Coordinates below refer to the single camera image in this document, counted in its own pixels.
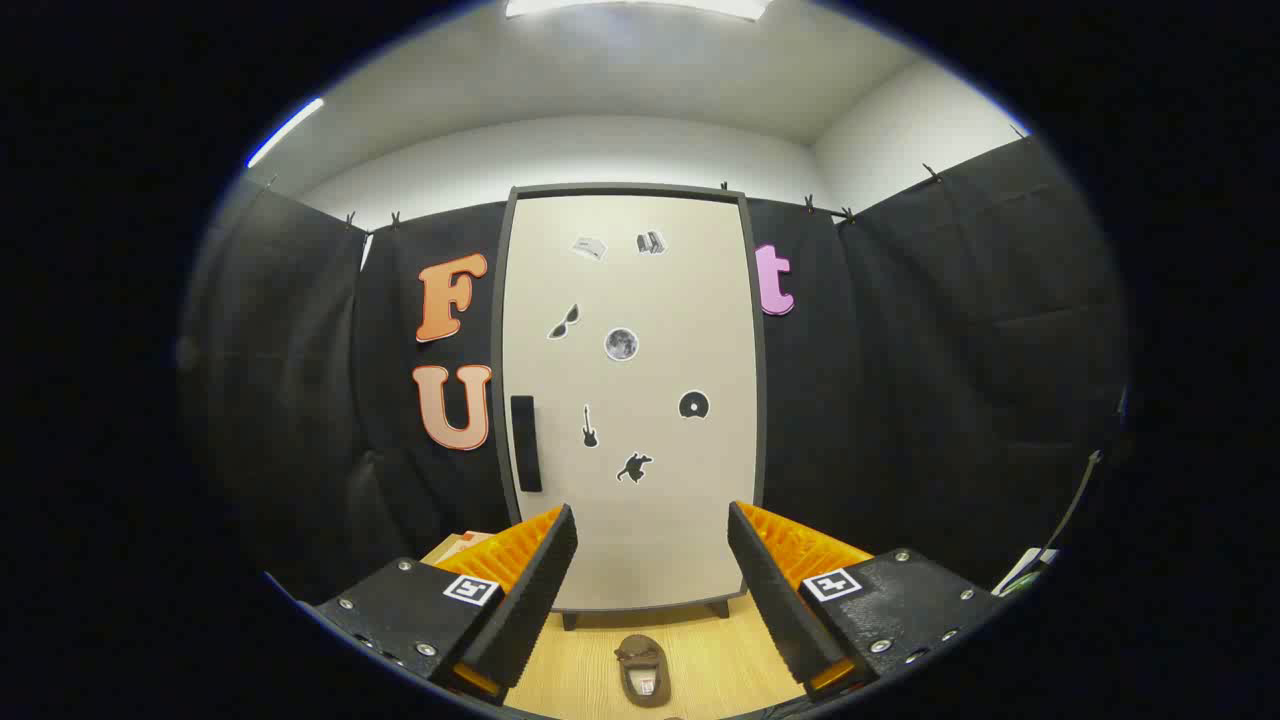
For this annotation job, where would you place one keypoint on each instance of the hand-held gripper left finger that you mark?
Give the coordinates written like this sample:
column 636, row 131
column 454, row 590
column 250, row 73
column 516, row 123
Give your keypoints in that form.
column 520, row 610

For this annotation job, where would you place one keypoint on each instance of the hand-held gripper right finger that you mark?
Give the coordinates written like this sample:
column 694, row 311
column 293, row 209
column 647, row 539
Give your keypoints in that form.
column 785, row 610

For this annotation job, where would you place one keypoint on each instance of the brown fuzzy shoe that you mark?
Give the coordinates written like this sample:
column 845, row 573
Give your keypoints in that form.
column 640, row 655

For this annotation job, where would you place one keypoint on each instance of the grey shoe cabinet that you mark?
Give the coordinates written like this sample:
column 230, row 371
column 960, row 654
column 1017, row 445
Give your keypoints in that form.
column 620, row 189

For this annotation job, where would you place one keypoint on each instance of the cream cover book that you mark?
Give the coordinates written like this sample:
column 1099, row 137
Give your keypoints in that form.
column 462, row 548

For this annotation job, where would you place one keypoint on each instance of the black backdrop cloth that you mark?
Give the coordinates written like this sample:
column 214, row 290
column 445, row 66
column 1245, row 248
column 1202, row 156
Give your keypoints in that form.
column 900, row 350

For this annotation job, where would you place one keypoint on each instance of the black tripod stand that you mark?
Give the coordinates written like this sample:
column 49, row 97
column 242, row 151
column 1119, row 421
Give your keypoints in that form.
column 1072, row 505

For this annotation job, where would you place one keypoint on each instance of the long ceiling light strip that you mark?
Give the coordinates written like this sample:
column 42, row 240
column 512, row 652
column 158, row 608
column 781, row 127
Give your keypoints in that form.
column 285, row 132

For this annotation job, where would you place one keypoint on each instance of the ceiling light panel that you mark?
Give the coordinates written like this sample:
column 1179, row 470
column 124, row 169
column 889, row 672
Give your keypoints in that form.
column 640, row 8

